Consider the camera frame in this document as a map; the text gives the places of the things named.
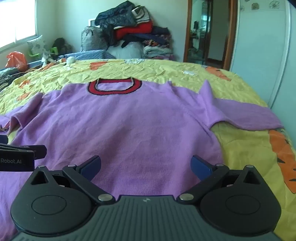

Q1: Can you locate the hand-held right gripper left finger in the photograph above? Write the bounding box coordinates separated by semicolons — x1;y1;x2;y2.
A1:
30;155;116;206

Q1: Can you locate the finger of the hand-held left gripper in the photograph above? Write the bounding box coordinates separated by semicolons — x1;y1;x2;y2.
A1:
20;145;47;161

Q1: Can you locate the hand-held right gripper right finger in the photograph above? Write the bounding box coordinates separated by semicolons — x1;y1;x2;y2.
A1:
176;155;263;206

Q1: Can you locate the purple sweater with red collar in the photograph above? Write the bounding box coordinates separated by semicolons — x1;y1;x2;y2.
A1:
0;78;284;235

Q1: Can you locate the stack of patterned folded clothes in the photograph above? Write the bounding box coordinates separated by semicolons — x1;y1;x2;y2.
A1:
142;34;173;61

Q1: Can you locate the yellow printed bed sheet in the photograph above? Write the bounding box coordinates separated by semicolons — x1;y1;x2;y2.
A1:
0;58;296;241

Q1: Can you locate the dark patterned cloth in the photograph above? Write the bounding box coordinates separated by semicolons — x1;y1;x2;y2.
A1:
0;68;28;91

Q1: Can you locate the orange plastic bag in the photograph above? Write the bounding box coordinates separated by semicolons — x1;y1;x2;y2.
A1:
5;51;28;69

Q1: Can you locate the green plastic item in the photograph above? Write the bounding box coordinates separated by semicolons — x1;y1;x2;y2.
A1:
28;46;59;57

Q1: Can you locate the floral cushion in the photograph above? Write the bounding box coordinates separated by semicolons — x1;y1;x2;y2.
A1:
26;35;50;56

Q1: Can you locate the dark plush bundle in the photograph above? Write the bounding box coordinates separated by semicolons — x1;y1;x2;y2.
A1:
51;37;73;54

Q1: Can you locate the blue quilt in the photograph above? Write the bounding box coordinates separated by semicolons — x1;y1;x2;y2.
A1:
58;49;116;62

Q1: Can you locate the white pillow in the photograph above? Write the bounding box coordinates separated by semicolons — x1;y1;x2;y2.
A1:
109;43;144;60

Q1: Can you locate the checkered bag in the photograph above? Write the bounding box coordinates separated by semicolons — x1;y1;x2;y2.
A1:
81;26;109;52

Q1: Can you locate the white wardrobe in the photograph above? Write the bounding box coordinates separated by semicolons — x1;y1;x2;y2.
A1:
229;0;296;139

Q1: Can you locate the window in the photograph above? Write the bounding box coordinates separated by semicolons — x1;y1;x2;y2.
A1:
0;0;38;49

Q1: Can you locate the navy garment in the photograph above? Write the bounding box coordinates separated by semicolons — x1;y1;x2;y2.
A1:
121;26;171;48

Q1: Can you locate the red garment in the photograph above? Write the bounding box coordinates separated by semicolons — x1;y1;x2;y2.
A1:
114;20;154;40

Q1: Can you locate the dark quilted jacket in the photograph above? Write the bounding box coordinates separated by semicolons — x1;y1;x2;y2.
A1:
95;0;137;46

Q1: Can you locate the white striped sweater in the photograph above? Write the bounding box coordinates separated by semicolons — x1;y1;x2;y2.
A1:
131;6;151;24

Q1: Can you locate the wooden door frame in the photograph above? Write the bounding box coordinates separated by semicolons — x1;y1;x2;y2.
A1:
184;0;238;70

